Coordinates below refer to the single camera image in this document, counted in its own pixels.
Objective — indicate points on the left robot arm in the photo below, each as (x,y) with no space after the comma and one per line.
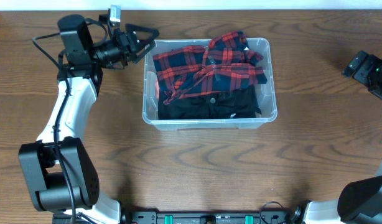
(58,171)

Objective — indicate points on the red plaid shirt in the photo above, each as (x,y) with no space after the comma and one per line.
(225,64)

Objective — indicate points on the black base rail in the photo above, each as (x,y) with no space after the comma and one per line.
(264,217)

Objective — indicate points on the black garment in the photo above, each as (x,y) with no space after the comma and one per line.
(223,105)

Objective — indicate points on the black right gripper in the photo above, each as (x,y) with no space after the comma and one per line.
(365,74)

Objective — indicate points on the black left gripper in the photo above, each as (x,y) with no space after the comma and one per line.
(129,43)

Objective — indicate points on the clear plastic storage bin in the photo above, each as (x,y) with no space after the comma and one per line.
(265,93)

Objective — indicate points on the pink crumpled cloth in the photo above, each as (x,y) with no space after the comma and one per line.
(152,92)

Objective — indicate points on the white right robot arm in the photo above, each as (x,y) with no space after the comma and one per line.
(360,201)

